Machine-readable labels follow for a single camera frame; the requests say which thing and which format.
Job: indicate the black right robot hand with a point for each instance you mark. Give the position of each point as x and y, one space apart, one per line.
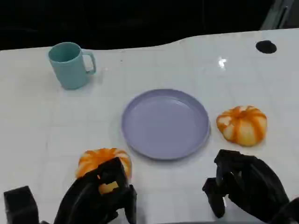
254 186

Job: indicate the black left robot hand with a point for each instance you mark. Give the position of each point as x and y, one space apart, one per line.
84 200

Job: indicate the orange white striped bread roll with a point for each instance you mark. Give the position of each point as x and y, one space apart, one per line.
98 156
243 126

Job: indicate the lilac plate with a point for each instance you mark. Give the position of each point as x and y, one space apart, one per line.
165 124

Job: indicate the pale green mug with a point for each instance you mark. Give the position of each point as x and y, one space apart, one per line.
70 70

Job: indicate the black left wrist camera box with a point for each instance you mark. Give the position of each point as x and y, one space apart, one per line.
21 205

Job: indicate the grey metal frame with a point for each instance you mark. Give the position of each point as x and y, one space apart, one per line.
280 14

